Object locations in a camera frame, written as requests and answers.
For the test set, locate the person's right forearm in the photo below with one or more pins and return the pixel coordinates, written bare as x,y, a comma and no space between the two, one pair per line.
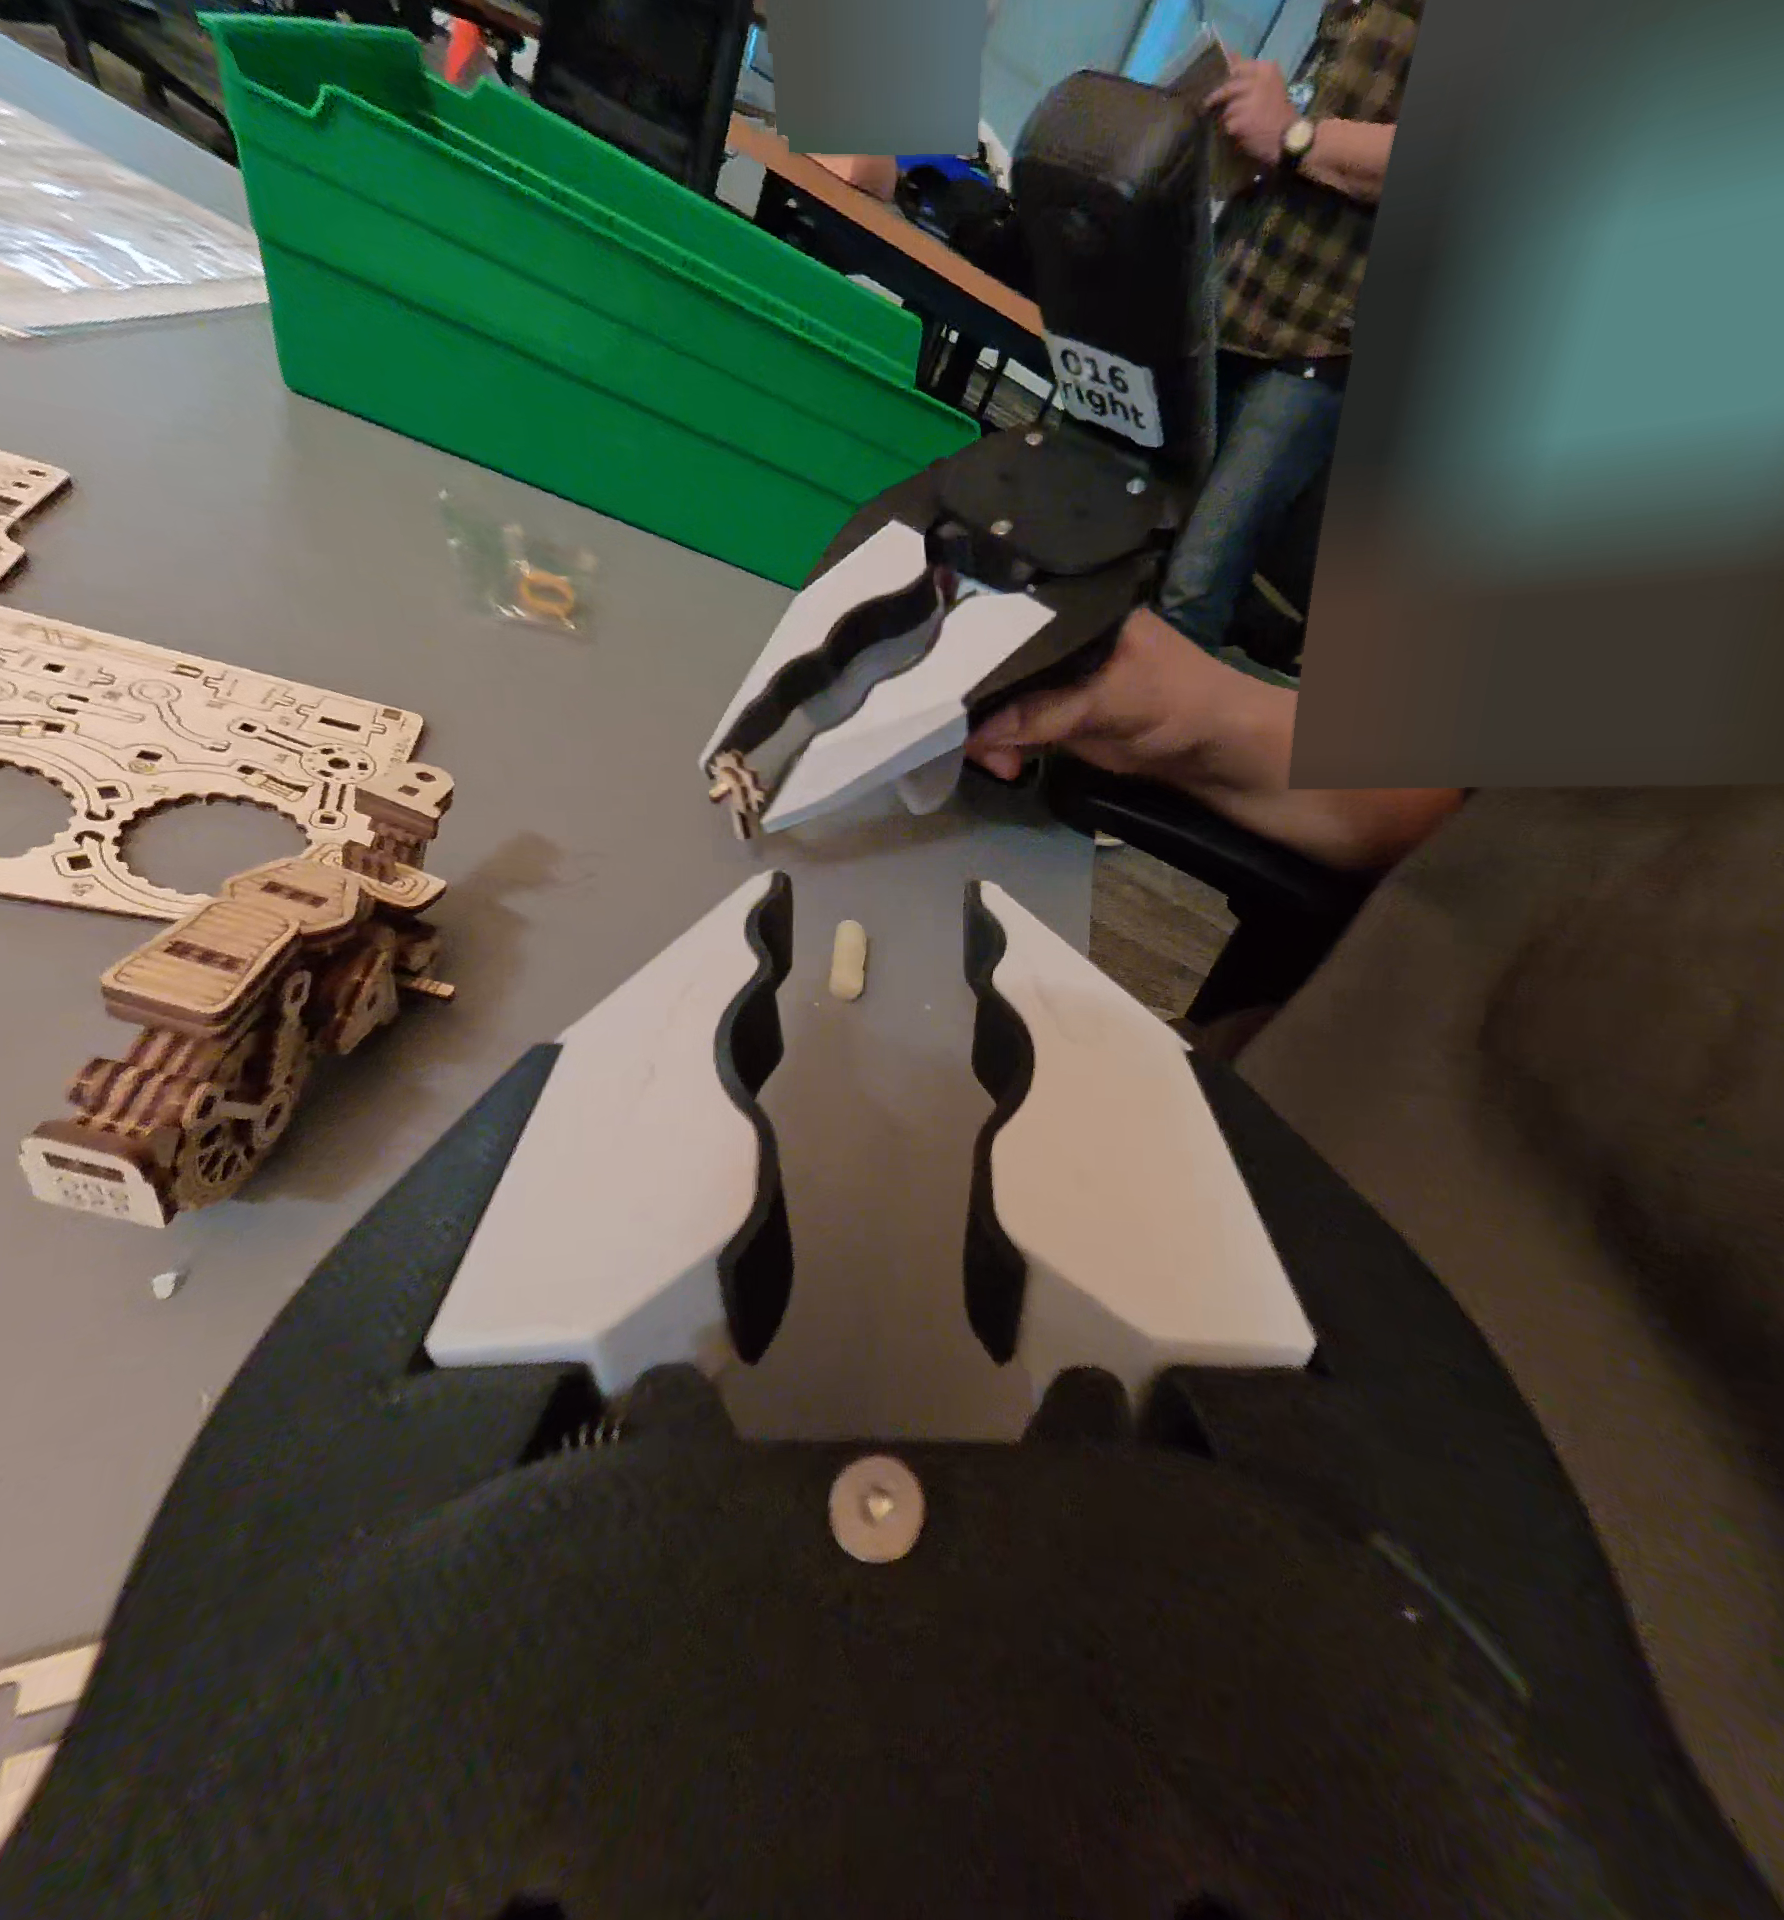
1326,825

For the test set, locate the small wooden gear piece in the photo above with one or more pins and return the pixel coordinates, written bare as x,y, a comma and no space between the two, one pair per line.
738,790

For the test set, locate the grey desk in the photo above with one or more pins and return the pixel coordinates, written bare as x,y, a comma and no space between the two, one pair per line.
156,390

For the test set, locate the small cream cylinder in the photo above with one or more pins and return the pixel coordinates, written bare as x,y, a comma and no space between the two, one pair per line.
850,960

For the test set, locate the clear bag of rubber bands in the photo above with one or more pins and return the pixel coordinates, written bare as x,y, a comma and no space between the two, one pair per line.
539,588

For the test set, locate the green plastic bin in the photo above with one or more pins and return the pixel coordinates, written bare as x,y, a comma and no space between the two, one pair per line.
561,345

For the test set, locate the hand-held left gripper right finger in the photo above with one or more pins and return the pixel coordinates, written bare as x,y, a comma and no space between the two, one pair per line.
1147,1201

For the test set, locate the person's right hand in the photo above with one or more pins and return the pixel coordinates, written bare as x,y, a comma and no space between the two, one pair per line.
1132,706

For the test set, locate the wooden sheet with round holes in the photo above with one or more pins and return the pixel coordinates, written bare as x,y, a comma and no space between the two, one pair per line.
111,765

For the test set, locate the black office chair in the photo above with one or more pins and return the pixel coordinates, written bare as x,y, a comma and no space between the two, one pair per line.
1221,884

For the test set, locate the clear plastic packaging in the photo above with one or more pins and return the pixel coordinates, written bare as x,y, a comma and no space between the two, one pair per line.
67,209

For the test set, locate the person's brown shirt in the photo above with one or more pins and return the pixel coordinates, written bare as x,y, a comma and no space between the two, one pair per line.
1583,1201

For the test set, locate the wooden top table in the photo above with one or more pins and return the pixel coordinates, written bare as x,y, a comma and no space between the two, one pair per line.
893,224

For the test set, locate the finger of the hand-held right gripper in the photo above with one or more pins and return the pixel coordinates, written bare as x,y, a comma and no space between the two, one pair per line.
921,706
832,606

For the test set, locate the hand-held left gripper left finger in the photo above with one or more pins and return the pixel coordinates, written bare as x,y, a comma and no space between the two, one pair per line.
607,1201

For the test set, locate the assembled wooden mechanical model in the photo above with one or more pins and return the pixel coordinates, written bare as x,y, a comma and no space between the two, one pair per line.
247,1005

